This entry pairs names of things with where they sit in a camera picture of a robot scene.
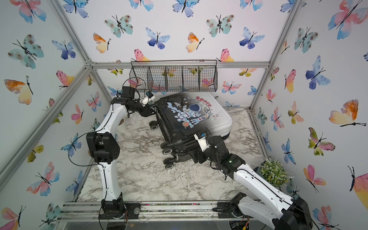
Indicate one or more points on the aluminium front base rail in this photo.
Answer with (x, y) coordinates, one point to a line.
(153, 211)

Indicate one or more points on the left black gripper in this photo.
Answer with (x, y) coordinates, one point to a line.
(146, 111)

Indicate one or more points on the black wire wall basket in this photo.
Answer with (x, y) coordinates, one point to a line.
(174, 76)

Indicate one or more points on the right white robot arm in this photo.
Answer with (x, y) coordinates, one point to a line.
(273, 208)

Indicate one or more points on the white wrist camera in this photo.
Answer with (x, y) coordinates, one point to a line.
(149, 96)
(202, 141)

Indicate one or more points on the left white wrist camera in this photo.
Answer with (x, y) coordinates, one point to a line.
(149, 96)

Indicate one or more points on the green bushy potted plant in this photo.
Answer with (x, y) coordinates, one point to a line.
(274, 172)

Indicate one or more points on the black white space suitcase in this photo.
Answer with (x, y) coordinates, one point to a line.
(181, 116)

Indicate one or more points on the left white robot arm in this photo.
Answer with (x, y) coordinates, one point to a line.
(104, 148)

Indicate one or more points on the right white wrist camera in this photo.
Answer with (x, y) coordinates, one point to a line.
(202, 141)

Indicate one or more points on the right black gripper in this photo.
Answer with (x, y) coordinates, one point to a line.
(198, 153)

